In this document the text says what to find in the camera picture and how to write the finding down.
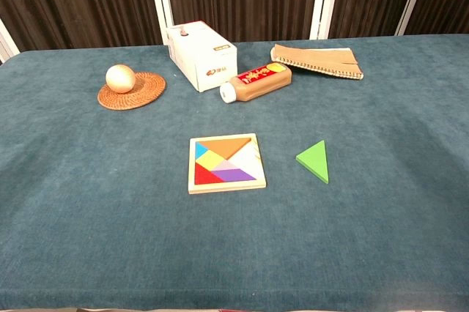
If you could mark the kraft spiral notebook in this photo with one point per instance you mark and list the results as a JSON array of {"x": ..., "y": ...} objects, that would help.
[{"x": 315, "y": 57}]

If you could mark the yellow square tangram piece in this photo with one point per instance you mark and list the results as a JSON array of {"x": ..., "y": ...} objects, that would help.
[{"x": 212, "y": 160}]

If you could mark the red triangle tangram piece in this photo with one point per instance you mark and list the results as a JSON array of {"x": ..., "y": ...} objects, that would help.
[{"x": 203, "y": 176}]

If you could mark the round woven rattan coaster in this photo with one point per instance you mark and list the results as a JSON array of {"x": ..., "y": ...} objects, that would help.
[{"x": 146, "y": 88}]

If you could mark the blue triangle tangram piece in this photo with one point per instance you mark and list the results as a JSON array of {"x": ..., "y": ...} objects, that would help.
[{"x": 199, "y": 150}]

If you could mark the purple parallelogram tangram piece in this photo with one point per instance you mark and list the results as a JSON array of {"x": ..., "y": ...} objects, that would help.
[{"x": 234, "y": 174}]

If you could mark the white cardboard box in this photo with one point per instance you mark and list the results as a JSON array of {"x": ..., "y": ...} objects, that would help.
[{"x": 205, "y": 55}]

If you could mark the green triangle tangram piece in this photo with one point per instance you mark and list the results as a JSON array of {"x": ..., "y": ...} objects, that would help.
[{"x": 317, "y": 162}]

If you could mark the brown bottle with red label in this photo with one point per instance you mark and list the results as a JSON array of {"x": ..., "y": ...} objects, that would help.
[{"x": 264, "y": 85}]

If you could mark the wooden tangram puzzle tray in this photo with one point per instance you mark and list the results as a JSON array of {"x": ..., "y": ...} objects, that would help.
[{"x": 227, "y": 188}]

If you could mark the orange triangle tangram piece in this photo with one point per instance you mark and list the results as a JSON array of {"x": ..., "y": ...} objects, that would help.
[{"x": 227, "y": 147}]

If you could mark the pale wooden ball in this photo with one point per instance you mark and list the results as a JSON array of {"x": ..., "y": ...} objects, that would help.
[{"x": 121, "y": 78}]

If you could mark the pink triangle tangram piece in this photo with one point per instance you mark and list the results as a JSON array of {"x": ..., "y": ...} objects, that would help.
[{"x": 225, "y": 166}]

